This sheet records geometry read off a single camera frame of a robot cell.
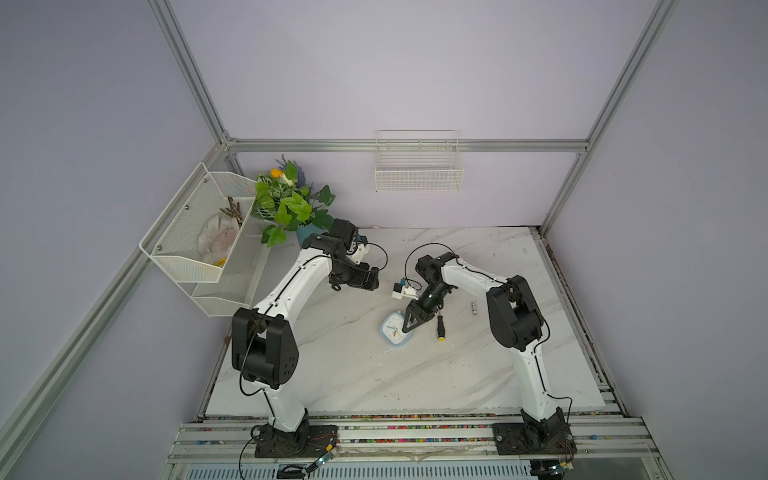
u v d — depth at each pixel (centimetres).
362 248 81
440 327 93
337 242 63
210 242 77
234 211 82
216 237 79
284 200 79
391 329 89
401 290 88
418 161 96
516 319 58
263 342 47
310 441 73
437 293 82
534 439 65
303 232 93
